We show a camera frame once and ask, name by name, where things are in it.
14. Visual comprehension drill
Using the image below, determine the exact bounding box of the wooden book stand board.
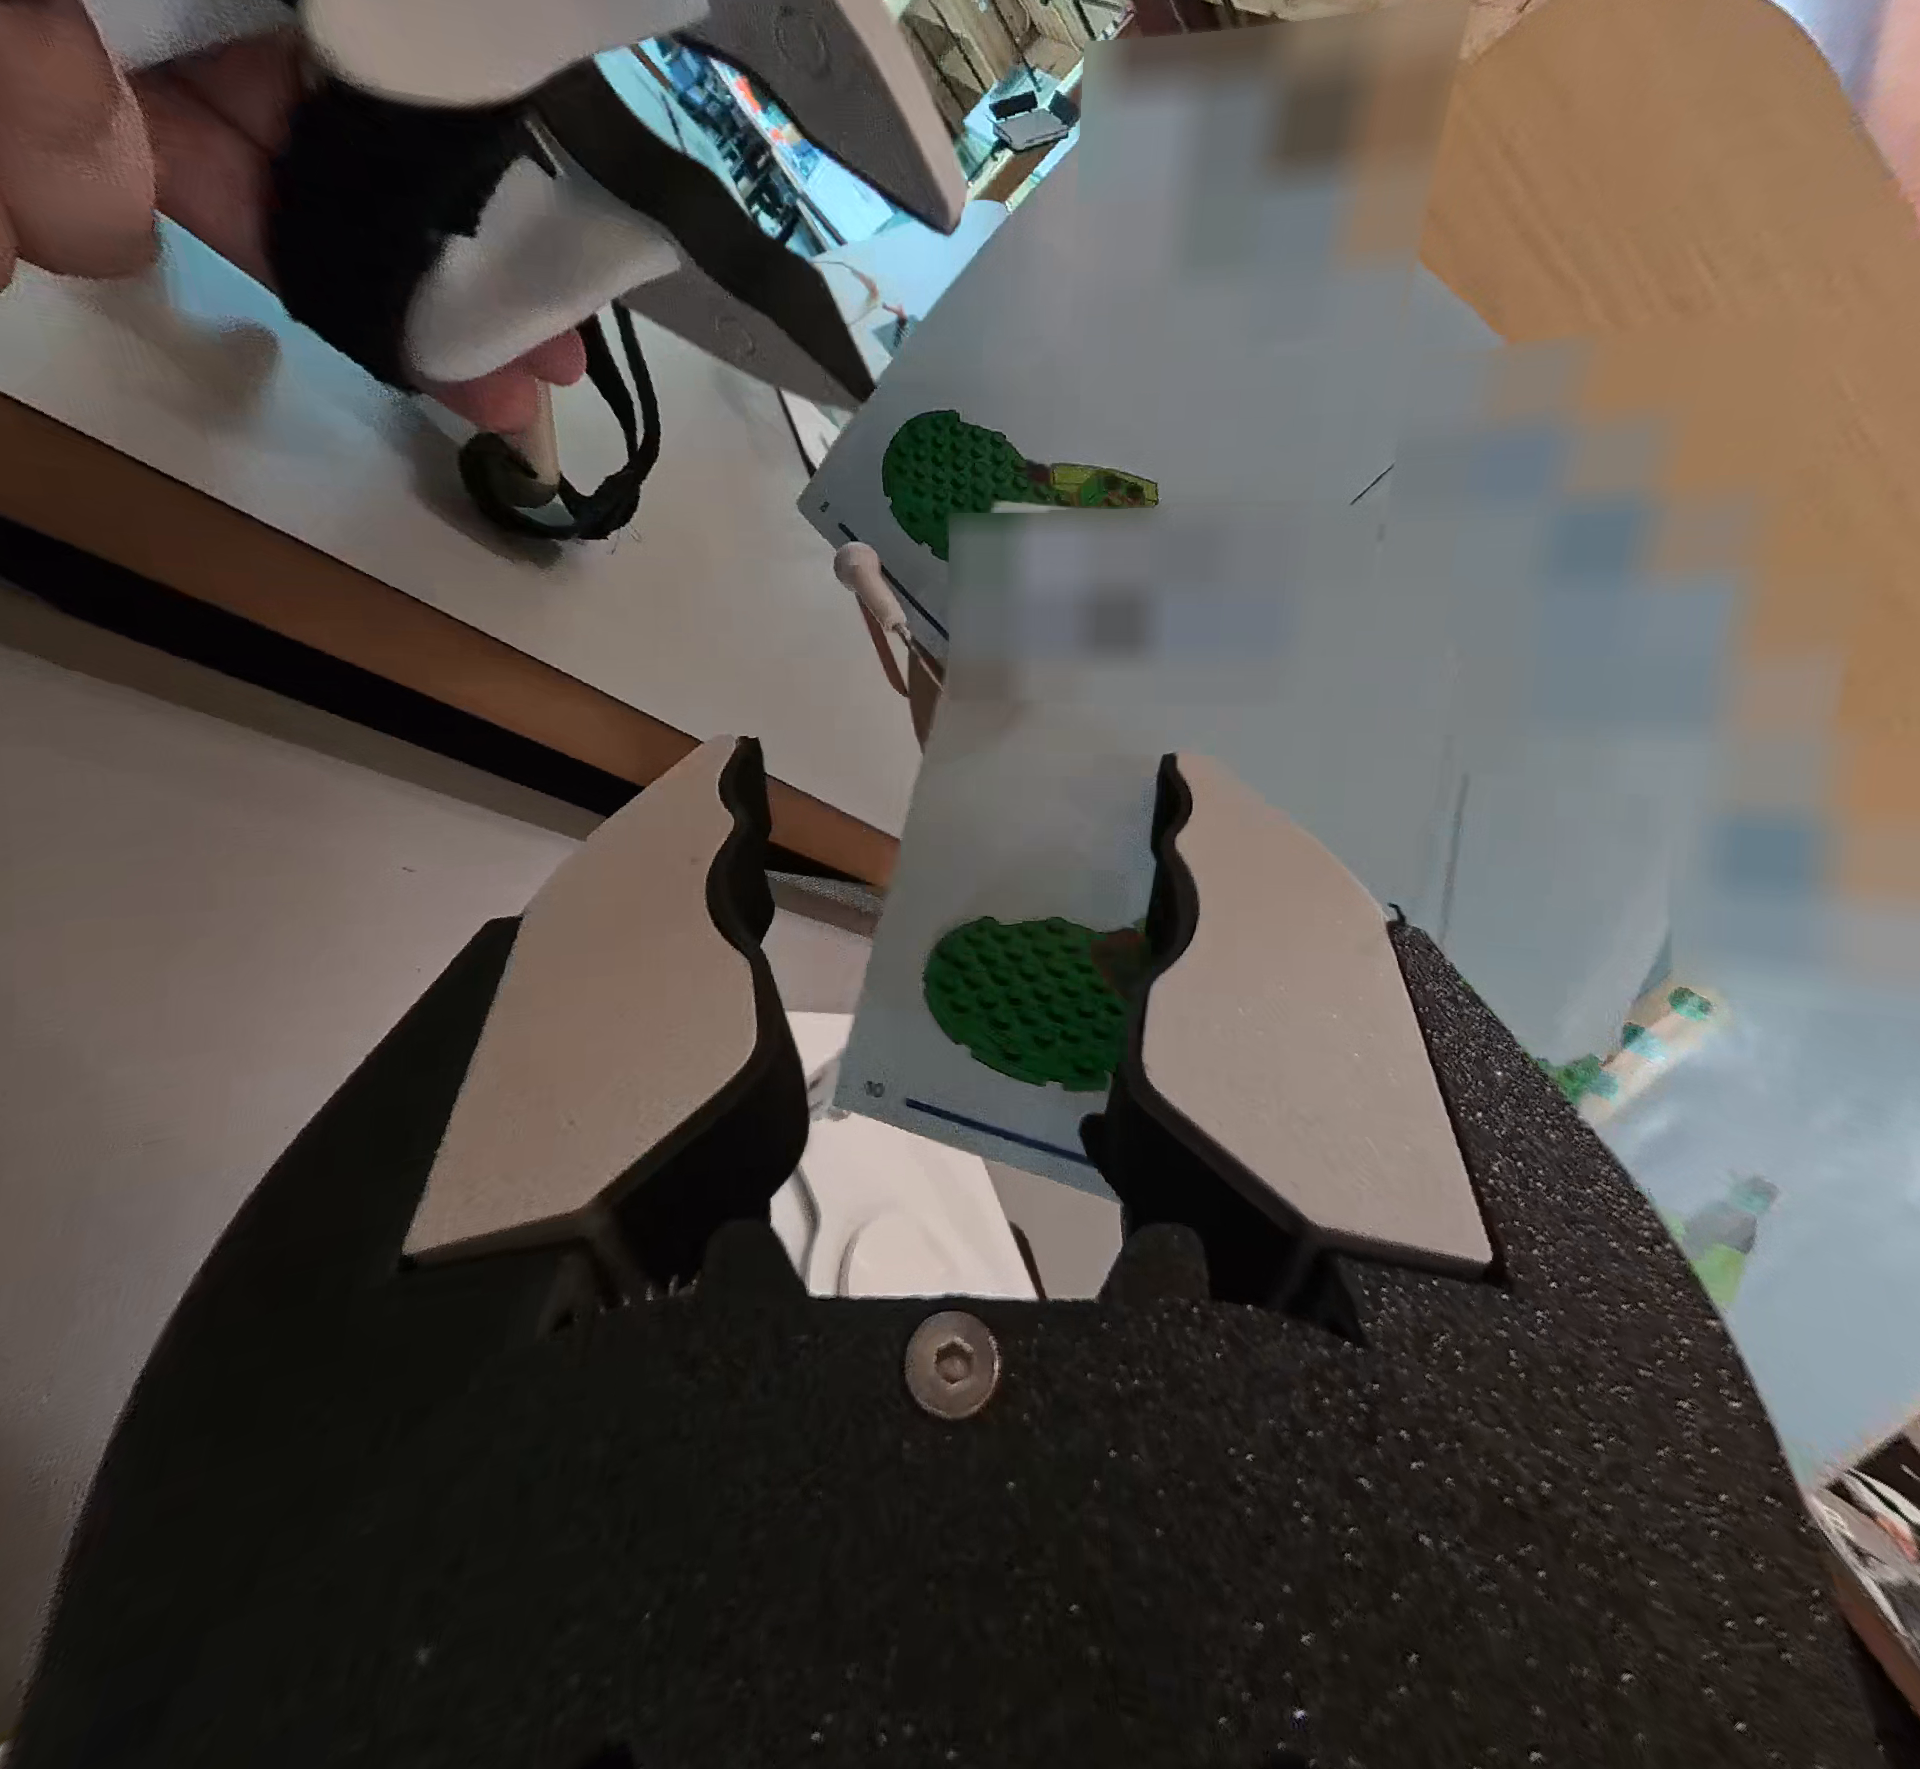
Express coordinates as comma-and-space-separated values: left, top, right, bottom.
1419, 0, 1883, 354

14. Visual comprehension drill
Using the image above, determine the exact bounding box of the person's left hand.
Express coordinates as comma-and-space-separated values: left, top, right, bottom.
0, 0, 594, 442

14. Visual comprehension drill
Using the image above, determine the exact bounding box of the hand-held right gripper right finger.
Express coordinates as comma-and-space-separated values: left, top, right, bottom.
1083, 751, 1502, 1347

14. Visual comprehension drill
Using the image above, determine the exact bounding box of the spare hand-held gripper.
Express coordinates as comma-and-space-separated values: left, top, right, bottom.
456, 300, 666, 543

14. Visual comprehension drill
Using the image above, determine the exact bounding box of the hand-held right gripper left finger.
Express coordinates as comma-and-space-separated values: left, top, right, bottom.
399, 736, 818, 1298

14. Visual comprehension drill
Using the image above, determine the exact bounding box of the white page holder peg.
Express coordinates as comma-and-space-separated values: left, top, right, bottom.
832, 543, 923, 652

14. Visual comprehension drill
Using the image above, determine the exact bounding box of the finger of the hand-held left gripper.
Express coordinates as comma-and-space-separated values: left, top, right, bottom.
531, 43, 881, 405
620, 0, 964, 235

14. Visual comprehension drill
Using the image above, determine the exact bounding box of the wooden office desk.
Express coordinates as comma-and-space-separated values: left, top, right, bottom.
0, 195, 970, 890

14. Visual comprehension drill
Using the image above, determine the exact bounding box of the lego instruction booklet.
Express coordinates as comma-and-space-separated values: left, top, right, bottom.
798, 39, 1827, 1494

